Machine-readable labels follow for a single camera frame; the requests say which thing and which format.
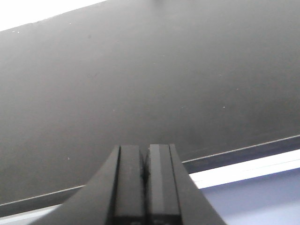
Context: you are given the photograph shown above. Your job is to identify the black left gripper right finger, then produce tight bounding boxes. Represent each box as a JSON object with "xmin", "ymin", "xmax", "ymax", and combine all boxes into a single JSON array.
[{"xmin": 145, "ymin": 144, "xmax": 225, "ymax": 225}]

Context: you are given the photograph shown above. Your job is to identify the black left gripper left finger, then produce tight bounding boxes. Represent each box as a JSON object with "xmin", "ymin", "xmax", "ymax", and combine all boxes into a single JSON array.
[{"xmin": 34, "ymin": 145, "xmax": 146, "ymax": 225}]

